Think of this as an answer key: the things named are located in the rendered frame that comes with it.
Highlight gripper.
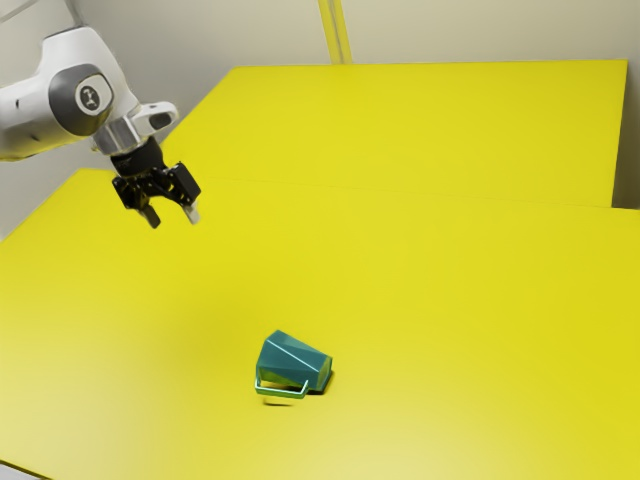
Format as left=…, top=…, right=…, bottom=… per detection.
left=108, top=138, right=203, bottom=230

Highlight teal faceted mug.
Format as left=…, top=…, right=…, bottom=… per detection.
left=253, top=328, right=334, bottom=401

